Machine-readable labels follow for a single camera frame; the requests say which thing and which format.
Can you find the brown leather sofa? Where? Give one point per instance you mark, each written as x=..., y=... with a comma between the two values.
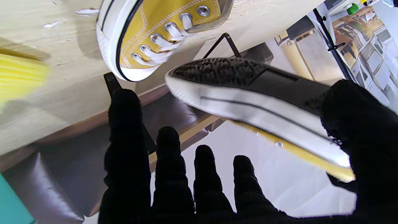
x=62, y=174

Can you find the small wooden black-legged table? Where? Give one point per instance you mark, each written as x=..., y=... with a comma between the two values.
x=111, y=81

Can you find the green plastic basin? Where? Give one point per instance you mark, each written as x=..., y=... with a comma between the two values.
x=12, y=205

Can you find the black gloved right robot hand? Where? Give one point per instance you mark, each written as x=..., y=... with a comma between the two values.
x=130, y=174

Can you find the black stand pole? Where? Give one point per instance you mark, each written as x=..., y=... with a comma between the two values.
x=330, y=43

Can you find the yellow canvas sneaker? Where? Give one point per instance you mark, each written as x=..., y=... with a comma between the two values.
x=248, y=102
x=149, y=18

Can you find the white paper scrap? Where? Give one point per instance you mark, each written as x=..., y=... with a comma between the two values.
x=87, y=11
x=51, y=24

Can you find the wooden hand brush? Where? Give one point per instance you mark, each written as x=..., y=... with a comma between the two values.
x=18, y=77

